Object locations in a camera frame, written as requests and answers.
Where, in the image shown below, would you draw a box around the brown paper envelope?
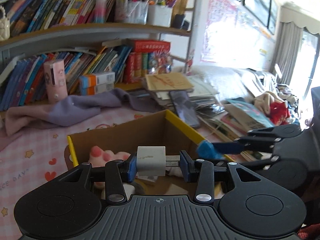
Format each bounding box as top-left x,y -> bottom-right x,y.
145,72 -> 194,92

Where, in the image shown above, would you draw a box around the stack of books right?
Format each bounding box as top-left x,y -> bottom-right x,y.
142,72 -> 276,163

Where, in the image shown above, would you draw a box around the black smartphone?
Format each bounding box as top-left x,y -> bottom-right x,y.
169,90 -> 201,129

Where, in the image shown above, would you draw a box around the pink cylindrical device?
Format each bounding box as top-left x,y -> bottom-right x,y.
43,60 -> 68,104

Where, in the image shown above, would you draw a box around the pink purple cloth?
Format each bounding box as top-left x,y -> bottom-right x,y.
1,88 -> 160,137

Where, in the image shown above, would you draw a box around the orange white boxes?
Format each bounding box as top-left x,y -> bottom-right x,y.
79,72 -> 115,95

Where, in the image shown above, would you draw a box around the pink checkered tablecloth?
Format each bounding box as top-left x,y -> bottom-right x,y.
0,102 -> 161,240

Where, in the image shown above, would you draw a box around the yellow cardboard box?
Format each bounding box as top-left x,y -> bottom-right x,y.
66,109 -> 235,198

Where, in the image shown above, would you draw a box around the small blue object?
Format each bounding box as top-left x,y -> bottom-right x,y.
196,140 -> 224,160

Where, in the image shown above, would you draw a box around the white power plug adapter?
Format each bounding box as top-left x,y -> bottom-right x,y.
136,146 -> 180,177

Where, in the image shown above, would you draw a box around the small staple box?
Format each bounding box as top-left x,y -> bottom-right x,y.
136,175 -> 158,185

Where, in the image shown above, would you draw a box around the red dictionary books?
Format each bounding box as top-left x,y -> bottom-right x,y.
123,39 -> 172,83

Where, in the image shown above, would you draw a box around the white bookshelf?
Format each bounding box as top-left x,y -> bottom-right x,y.
1,0 -> 194,111

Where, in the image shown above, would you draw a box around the pink plush toy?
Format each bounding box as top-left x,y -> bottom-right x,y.
89,146 -> 135,194

